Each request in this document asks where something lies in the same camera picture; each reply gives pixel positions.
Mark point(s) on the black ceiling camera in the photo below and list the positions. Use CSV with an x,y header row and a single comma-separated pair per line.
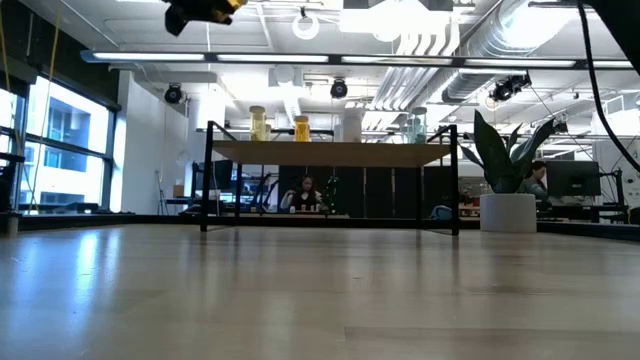
x,y
173,93
510,87

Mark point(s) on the small green pill bottle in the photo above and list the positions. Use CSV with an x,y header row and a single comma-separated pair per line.
x,y
406,132

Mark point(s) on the black overhead camera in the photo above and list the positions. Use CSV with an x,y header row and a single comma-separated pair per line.
x,y
339,89

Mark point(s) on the clear vial with red pill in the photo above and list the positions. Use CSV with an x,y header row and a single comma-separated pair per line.
x,y
419,125

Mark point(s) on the person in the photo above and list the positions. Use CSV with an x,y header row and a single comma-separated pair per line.
x,y
302,197
535,181

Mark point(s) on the white plant pot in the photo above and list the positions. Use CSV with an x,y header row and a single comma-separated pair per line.
x,y
507,214

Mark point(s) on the black computer monitor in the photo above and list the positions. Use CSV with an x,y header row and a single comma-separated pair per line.
x,y
572,177

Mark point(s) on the green snake plant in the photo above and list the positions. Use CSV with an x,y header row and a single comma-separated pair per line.
x,y
500,155

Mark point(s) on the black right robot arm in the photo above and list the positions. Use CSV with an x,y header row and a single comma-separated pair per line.
x,y
625,25

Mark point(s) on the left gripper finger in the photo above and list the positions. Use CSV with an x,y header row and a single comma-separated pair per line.
x,y
175,20
205,12

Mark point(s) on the black overhead frame bar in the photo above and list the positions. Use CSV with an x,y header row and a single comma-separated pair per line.
x,y
350,60

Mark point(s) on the wooden shelf black legs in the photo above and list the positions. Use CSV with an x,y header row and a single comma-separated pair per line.
x,y
330,154

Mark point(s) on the silver ventilation duct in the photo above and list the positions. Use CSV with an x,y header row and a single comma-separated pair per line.
x,y
500,35

